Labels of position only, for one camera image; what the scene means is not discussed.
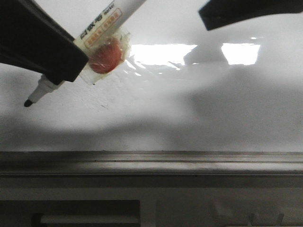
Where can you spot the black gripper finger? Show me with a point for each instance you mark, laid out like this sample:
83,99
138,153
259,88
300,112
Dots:
31,39
218,13

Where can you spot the red magnet taped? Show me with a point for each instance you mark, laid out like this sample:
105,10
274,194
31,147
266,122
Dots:
105,56

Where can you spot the white black whiteboard marker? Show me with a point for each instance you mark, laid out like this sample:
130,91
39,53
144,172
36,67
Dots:
107,22

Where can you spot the white whiteboard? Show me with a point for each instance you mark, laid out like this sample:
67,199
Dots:
236,88

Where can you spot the grey aluminium whiteboard tray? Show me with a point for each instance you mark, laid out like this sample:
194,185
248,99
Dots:
150,163

